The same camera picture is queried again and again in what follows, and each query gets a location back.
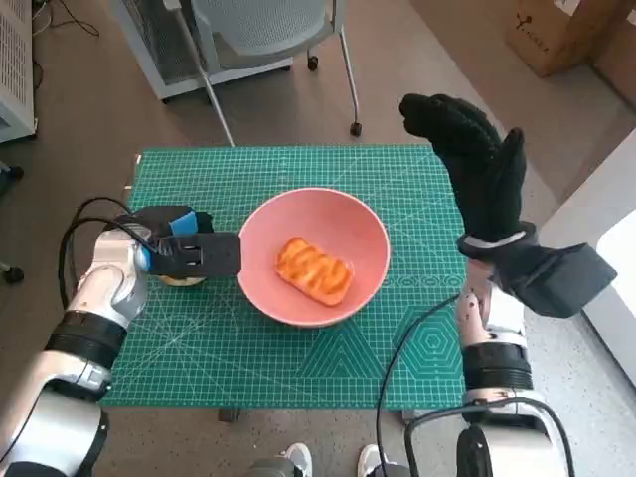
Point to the left robot hand blue tape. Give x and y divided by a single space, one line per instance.
181 221

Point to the right robot hand black glove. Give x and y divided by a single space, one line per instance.
477 164

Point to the pink bowl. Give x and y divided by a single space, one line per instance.
318 223

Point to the orange toy bread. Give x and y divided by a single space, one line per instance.
315 270

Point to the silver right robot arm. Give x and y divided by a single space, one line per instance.
497 367

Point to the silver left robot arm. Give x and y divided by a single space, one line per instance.
104 258

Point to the small beige plate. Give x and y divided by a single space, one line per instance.
181 281

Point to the white side table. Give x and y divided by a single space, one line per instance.
586 208

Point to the green cutting mat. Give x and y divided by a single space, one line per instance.
199 348

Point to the brown cardboard box with logo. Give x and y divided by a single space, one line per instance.
556 35

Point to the grey office chair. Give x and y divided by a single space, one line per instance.
263 30

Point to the white perforated tower case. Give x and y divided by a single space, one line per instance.
15 64

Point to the white left robot foot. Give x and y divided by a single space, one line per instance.
298 459

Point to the white robot foot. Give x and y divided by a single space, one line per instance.
370 459
298 459

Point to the white right robot foot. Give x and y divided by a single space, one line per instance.
370 459

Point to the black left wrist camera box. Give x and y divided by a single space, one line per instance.
208 253

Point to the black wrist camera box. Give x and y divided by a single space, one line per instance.
208 253
566 283

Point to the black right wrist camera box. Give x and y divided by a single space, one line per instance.
566 283

